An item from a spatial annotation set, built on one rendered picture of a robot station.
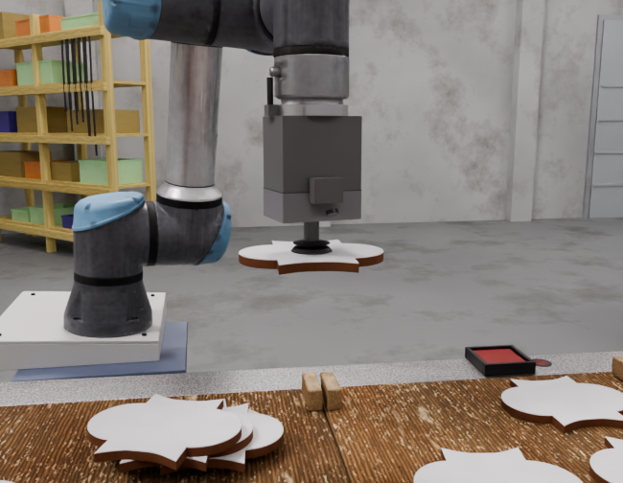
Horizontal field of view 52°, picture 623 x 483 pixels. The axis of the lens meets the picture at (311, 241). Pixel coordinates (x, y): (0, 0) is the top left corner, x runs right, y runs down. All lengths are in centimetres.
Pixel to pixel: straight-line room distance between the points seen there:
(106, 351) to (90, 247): 17
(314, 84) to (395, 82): 793
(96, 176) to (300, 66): 570
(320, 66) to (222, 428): 36
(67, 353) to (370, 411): 56
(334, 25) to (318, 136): 10
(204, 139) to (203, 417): 57
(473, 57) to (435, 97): 73
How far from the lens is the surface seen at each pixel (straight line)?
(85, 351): 113
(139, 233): 111
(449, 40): 883
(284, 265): 60
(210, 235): 114
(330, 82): 63
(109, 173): 606
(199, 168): 112
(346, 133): 64
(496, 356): 99
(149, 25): 69
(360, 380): 90
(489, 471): 65
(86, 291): 114
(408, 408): 78
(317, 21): 63
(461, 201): 892
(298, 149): 62
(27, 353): 115
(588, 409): 81
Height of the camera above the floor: 126
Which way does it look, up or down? 10 degrees down
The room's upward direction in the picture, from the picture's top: straight up
